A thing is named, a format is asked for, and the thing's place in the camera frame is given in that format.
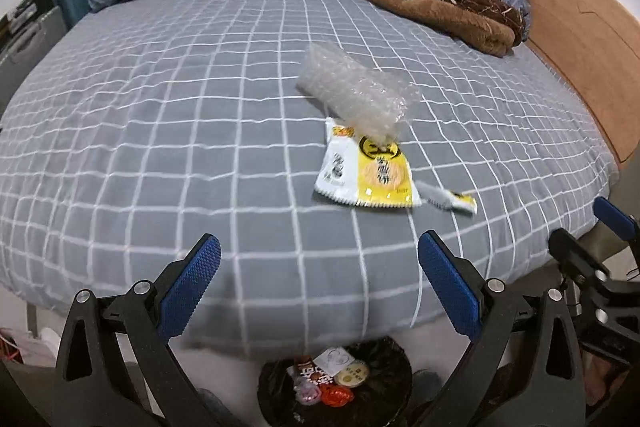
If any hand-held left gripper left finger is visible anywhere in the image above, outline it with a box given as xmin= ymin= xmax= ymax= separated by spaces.
xmin=52 ymin=233 xmax=222 ymax=427

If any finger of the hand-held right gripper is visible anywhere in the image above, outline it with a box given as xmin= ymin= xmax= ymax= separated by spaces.
xmin=549 ymin=228 xmax=608 ymax=283
xmin=593 ymin=197 xmax=640 ymax=242

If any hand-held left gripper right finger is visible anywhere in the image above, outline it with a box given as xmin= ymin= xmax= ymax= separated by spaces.
xmin=418 ymin=231 xmax=586 ymax=427

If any small yellow white wrapper strip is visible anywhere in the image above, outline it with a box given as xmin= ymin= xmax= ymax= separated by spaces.
xmin=415 ymin=181 xmax=478 ymax=215

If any black lined waste bin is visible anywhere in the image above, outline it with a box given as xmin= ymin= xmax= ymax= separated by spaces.
xmin=257 ymin=337 xmax=413 ymax=427

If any yellow yogurt cup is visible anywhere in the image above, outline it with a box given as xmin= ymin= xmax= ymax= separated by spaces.
xmin=334 ymin=362 xmax=371 ymax=389

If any small white box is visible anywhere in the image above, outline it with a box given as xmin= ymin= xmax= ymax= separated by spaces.
xmin=315 ymin=347 xmax=356 ymax=370

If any yellow snack wrapper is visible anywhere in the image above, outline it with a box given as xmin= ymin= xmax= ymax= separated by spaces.
xmin=314 ymin=117 xmax=423 ymax=209

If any dark printed snack packet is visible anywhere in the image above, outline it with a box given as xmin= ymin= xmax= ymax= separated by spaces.
xmin=287 ymin=357 xmax=333 ymax=390

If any clear pink plastic bag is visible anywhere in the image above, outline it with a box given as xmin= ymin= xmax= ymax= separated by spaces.
xmin=294 ymin=382 xmax=321 ymax=405

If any red plastic wrapper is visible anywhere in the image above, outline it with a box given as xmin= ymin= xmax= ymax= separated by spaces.
xmin=320 ymin=384 xmax=353 ymax=408

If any grey checked bed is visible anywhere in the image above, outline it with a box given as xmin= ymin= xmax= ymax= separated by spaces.
xmin=0 ymin=0 xmax=621 ymax=353

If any wooden headboard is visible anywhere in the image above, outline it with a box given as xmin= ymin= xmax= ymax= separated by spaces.
xmin=514 ymin=0 xmax=640 ymax=165

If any grey suitcase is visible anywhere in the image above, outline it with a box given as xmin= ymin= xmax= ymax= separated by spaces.
xmin=0 ymin=7 xmax=68 ymax=108

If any dark clutter pile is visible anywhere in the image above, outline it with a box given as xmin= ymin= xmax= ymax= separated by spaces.
xmin=0 ymin=0 xmax=56 ymax=42

